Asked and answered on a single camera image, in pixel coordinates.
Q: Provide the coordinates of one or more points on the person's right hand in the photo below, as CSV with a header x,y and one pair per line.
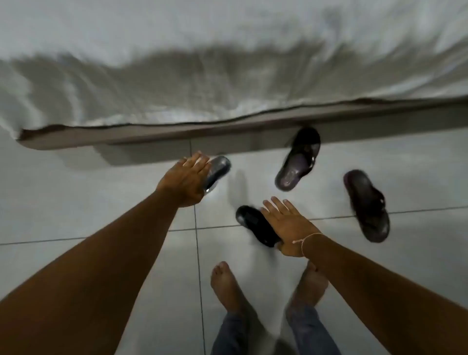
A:
x,y
292,228

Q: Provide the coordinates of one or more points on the person's left hand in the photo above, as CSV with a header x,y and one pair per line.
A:
x,y
184,183

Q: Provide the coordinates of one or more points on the person's right fingers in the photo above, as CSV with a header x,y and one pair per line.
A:
x,y
278,208

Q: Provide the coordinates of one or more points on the person's left fingers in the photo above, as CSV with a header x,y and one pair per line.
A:
x,y
197,162

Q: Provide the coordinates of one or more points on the person's left forearm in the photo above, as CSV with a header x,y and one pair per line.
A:
x,y
91,274

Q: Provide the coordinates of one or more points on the person's right forearm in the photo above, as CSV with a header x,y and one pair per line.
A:
x,y
384,303

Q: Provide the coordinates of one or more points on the grey glossy sandal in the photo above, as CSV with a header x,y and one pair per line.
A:
x,y
218,170

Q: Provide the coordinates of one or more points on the black glossy sandal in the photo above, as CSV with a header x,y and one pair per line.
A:
x,y
252,221

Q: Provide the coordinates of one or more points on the person's right foot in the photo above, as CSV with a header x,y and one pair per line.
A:
x,y
310,287

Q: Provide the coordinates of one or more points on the person's foot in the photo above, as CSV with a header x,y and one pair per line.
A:
x,y
310,287
228,289

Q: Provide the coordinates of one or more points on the person's left foot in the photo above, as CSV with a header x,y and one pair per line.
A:
x,y
228,289

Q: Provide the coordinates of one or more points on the white bed sheet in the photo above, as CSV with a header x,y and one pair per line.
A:
x,y
219,55

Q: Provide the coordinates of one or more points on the blue jeans right leg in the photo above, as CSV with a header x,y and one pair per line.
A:
x,y
310,334

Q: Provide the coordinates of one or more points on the blue jeans leg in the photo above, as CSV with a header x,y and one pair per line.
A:
x,y
310,334
237,336

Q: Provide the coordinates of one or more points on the blue jeans left leg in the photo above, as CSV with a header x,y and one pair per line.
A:
x,y
237,336

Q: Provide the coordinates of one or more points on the brown bed frame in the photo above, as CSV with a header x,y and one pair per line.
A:
x,y
182,131

